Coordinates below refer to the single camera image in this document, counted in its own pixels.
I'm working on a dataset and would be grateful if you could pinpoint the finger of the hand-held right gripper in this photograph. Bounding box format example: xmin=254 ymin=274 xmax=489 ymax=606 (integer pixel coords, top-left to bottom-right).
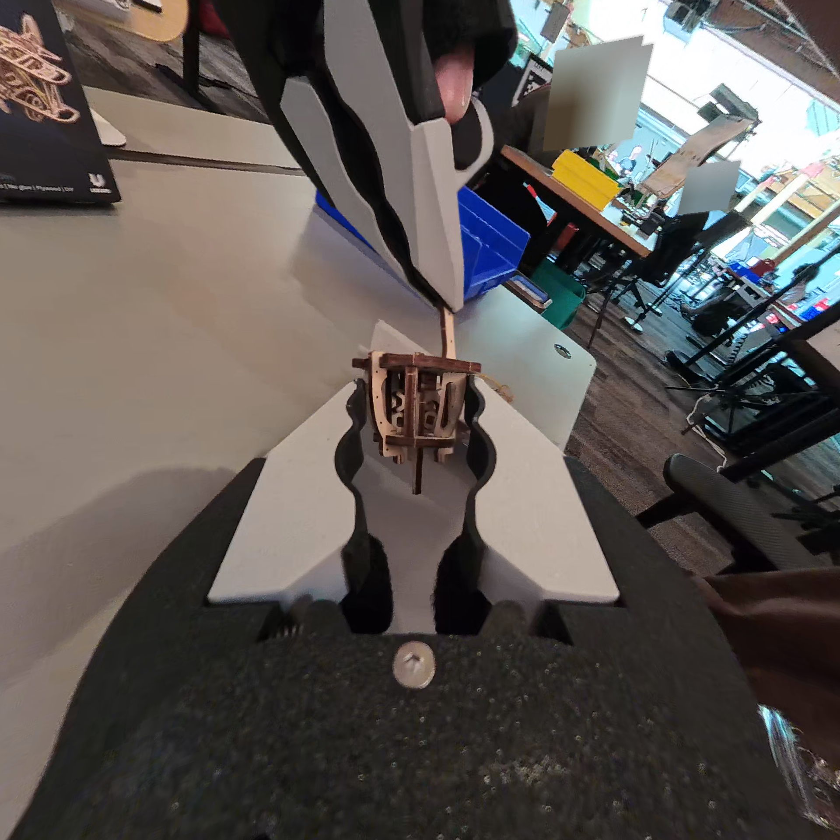
xmin=325 ymin=0 xmax=468 ymax=313
xmin=279 ymin=75 xmax=438 ymax=307

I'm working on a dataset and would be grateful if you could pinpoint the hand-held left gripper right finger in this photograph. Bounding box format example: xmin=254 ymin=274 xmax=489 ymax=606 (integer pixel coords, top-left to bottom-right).
xmin=462 ymin=379 xmax=621 ymax=605

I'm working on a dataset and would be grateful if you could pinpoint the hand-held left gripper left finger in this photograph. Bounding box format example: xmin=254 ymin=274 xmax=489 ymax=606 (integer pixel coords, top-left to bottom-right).
xmin=209 ymin=382 xmax=367 ymax=606

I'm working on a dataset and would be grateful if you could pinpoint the wooden model assembly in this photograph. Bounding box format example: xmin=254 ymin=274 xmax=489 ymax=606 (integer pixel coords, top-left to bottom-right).
xmin=350 ymin=350 xmax=484 ymax=497

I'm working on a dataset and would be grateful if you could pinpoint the dark model kit box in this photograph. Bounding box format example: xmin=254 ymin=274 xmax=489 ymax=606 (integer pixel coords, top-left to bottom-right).
xmin=0 ymin=0 xmax=123 ymax=206

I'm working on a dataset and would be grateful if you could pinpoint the person's right hand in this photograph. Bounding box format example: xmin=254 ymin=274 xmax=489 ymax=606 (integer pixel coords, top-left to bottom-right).
xmin=436 ymin=41 xmax=476 ymax=127

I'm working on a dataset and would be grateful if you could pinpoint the blue plastic bin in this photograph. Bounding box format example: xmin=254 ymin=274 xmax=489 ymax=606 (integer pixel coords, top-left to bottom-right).
xmin=315 ymin=186 xmax=532 ymax=300

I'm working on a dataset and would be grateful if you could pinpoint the flat wooden-edged tray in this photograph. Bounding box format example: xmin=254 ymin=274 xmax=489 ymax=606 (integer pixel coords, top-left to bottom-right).
xmin=508 ymin=273 xmax=553 ymax=310

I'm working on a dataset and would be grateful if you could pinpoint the yellow plastic bin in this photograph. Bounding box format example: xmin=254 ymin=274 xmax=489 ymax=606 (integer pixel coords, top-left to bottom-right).
xmin=550 ymin=149 xmax=622 ymax=211

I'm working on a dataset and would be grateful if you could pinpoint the green plastic bin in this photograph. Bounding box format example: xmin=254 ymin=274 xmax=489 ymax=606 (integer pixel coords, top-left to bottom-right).
xmin=528 ymin=262 xmax=589 ymax=329

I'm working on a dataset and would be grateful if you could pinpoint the wooden workshop table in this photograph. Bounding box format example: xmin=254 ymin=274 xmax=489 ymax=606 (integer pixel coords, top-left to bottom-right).
xmin=501 ymin=145 xmax=658 ymax=259

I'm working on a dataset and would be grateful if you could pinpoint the black white marker board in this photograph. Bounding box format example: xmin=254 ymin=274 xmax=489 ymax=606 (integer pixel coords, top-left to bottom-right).
xmin=515 ymin=55 xmax=553 ymax=106

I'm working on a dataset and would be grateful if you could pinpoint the black office chair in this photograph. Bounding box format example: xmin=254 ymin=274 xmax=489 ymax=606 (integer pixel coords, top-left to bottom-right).
xmin=635 ymin=453 xmax=840 ymax=576

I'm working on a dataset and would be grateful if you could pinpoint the laser-cut plywood sheet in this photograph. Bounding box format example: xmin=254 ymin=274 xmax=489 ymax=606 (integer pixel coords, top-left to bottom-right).
xmin=639 ymin=117 xmax=723 ymax=198

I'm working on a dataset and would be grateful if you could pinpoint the clear plastic object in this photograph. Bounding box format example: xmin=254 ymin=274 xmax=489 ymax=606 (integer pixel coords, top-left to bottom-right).
xmin=757 ymin=705 xmax=840 ymax=832

